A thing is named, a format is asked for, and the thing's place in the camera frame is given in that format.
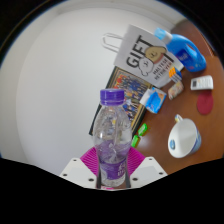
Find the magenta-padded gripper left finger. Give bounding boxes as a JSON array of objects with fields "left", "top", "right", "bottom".
[{"left": 59, "top": 146, "right": 100, "bottom": 189}]

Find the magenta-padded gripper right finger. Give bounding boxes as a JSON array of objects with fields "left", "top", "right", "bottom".
[{"left": 123, "top": 146, "right": 168, "bottom": 188}]

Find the clear purple-capped water bottle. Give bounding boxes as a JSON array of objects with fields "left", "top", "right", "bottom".
[{"left": 91, "top": 88, "right": 133, "bottom": 188}]

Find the white blue-patterned cup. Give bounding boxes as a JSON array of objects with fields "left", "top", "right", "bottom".
[{"left": 167, "top": 114, "right": 202, "bottom": 159}]

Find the blue tissue pack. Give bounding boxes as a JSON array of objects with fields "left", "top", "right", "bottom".
[{"left": 139, "top": 87, "right": 168, "bottom": 114}]

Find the framed group photo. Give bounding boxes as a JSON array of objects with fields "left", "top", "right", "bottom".
[{"left": 88, "top": 65, "right": 154, "bottom": 137}]

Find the small pale snack packet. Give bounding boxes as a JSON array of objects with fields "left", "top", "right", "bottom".
[{"left": 167, "top": 80, "right": 185, "bottom": 101}]

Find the flat round red coaster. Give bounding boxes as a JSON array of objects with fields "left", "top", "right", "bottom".
[{"left": 196, "top": 89, "right": 215, "bottom": 116}]

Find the white remote control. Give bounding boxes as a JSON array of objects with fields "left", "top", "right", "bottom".
[{"left": 190, "top": 75, "right": 214, "bottom": 91}]

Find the white paper gift bag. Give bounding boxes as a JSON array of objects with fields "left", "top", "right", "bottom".
[{"left": 101, "top": 23, "right": 184, "bottom": 88}]

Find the blue detergent bottle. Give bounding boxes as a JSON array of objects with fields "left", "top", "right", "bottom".
[{"left": 154, "top": 27, "right": 208, "bottom": 73}]

